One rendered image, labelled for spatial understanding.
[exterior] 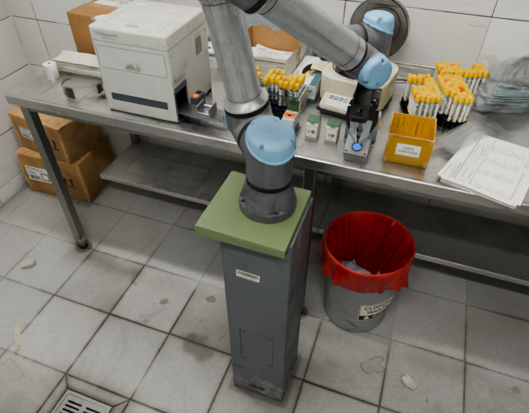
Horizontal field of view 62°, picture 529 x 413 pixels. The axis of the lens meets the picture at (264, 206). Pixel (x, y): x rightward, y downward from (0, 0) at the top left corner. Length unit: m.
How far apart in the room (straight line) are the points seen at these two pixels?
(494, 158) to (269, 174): 0.76
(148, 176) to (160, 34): 1.06
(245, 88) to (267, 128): 0.11
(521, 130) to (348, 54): 0.90
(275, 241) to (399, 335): 1.10
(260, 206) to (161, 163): 1.40
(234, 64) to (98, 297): 1.47
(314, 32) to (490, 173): 0.75
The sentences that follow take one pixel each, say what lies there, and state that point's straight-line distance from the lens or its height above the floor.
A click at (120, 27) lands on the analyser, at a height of 1.17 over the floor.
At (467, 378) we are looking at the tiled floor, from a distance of 2.05.
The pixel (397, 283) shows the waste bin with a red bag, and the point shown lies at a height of 0.37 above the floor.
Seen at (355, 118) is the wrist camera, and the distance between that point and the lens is 1.19.
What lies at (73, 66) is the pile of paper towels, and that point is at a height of 0.90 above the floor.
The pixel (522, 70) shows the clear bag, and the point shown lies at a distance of 1.79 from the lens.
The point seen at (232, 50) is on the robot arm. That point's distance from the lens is 1.02.
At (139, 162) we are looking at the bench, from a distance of 2.46.
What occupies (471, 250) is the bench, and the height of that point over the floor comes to 0.27.
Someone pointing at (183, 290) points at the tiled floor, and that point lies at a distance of 2.14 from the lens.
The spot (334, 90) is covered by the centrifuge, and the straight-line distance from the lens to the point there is 1.62.
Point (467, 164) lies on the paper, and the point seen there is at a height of 0.89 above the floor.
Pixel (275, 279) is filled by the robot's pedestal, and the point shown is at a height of 0.73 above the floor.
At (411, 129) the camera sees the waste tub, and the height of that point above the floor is 0.93.
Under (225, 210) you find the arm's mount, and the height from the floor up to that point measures 0.91.
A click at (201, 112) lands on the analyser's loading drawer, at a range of 1.52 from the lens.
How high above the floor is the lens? 1.69
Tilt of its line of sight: 42 degrees down
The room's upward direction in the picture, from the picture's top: straight up
